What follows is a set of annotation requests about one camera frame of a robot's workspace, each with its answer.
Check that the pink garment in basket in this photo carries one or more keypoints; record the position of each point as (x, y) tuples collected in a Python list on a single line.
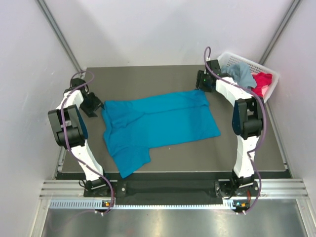
[(264, 90)]

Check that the right corner aluminium post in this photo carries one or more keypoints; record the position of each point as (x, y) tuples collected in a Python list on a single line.
[(290, 12)]

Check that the grey-blue t shirt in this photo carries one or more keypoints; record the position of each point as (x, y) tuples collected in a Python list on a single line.
[(241, 74)]

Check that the left corner aluminium post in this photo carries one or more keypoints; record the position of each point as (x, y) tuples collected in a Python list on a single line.
[(58, 33)]

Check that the grey slotted cable duct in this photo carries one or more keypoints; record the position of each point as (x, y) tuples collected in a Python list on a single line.
[(98, 204)]

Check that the bright blue t shirt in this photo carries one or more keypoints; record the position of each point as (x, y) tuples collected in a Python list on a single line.
[(133, 127)]

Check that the white plastic laundry basket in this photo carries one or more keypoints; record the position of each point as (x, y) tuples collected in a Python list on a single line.
[(228, 59)]

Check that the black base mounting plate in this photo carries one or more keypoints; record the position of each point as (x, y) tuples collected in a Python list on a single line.
[(176, 188)]

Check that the red t shirt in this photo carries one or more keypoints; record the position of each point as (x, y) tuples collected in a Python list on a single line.
[(261, 80)]

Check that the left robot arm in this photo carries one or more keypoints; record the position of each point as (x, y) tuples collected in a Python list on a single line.
[(71, 133)]

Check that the aluminium frame rail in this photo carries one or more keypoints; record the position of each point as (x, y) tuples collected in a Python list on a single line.
[(271, 188)]

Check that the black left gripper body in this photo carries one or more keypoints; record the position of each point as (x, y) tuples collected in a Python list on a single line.
[(90, 104)]

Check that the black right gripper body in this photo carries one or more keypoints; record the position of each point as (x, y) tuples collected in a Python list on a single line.
[(201, 81)]

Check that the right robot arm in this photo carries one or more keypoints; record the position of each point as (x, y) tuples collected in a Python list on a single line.
[(247, 121)]

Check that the corner aluminium post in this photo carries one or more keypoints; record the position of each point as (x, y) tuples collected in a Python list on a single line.
[(290, 12), (58, 33)]

